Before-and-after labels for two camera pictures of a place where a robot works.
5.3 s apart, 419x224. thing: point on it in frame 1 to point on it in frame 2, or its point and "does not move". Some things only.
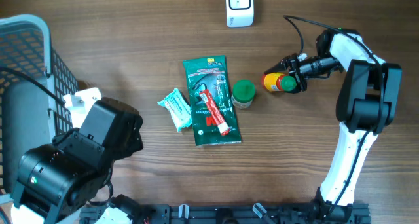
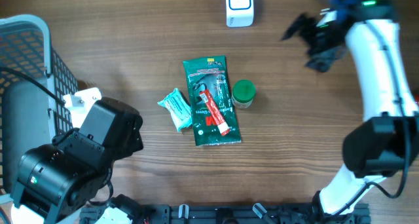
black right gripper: (283, 63) to (322, 59)
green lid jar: (243, 92) does not move
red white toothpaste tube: (222, 126) does not move
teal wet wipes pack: (179, 107) does not move
